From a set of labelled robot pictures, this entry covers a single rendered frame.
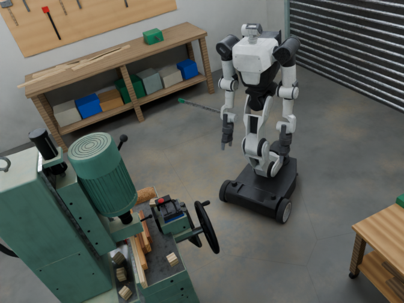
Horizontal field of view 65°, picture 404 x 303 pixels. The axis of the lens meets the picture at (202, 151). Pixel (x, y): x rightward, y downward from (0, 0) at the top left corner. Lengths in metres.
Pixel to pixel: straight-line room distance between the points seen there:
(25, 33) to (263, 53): 3.05
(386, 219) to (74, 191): 1.67
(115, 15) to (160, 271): 3.52
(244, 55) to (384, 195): 1.66
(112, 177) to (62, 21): 3.32
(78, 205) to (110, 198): 0.12
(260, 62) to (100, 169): 1.26
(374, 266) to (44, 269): 1.86
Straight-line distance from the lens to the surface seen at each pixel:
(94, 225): 1.40
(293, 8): 4.80
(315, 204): 2.85
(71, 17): 4.39
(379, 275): 2.34
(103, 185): 1.26
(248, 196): 2.65
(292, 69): 2.12
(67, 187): 1.27
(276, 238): 2.63
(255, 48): 2.09
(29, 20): 4.38
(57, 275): 1.54
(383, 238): 2.05
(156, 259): 1.55
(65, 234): 1.37
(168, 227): 1.59
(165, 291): 1.61
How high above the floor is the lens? 2.13
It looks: 38 degrees down
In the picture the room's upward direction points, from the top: 13 degrees counter-clockwise
